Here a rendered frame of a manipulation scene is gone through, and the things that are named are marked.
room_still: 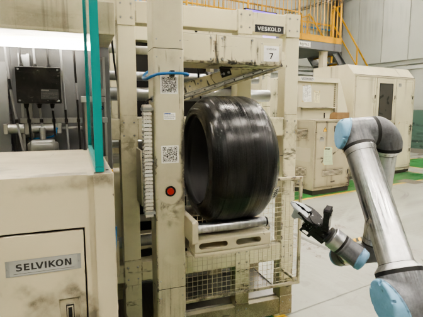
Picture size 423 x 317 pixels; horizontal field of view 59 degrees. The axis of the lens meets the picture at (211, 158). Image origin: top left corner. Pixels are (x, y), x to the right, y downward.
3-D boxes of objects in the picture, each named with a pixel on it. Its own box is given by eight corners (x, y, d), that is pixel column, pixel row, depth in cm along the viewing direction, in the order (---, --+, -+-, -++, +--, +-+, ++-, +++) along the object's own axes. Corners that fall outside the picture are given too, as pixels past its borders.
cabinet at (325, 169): (313, 196, 607) (316, 119, 591) (288, 189, 657) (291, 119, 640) (350, 190, 653) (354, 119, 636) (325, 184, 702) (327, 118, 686)
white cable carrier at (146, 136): (145, 217, 158) (143, 104, 151) (143, 214, 162) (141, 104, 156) (155, 216, 159) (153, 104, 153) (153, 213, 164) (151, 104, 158)
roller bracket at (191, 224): (192, 245, 153) (192, 222, 152) (169, 219, 190) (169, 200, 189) (199, 244, 154) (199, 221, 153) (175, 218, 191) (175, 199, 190)
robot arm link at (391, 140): (396, 111, 148) (375, 251, 173) (366, 112, 147) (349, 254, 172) (414, 118, 137) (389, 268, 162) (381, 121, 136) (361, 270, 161)
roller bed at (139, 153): (141, 206, 195) (140, 150, 191) (137, 200, 209) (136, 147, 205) (177, 203, 202) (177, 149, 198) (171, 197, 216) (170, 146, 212)
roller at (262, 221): (195, 228, 156) (192, 221, 160) (194, 236, 158) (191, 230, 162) (269, 219, 168) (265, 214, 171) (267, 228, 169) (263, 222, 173)
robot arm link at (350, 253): (353, 272, 156) (364, 272, 146) (328, 253, 158) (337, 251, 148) (364, 254, 158) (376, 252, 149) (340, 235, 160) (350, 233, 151)
